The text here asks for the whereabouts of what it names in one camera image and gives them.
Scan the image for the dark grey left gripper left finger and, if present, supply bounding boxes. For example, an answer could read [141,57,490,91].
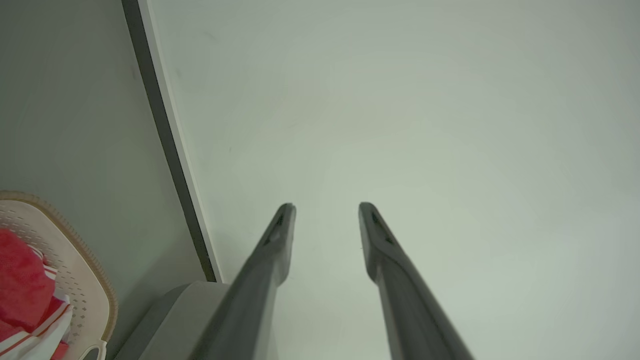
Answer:
[190,202,297,360]

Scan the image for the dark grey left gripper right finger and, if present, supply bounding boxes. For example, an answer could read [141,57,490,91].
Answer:
[358,202,474,360]

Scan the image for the red terry garment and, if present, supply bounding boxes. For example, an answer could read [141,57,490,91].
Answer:
[0,229,57,342]

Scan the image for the beige perforated laundry basket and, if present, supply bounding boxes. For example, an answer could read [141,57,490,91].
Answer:
[0,191,119,360]

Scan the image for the dark grey baseboard strip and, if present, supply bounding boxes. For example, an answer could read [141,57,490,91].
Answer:
[121,0,223,284]

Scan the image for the red white striped garment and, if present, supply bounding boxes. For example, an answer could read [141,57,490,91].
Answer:
[0,245,74,360]

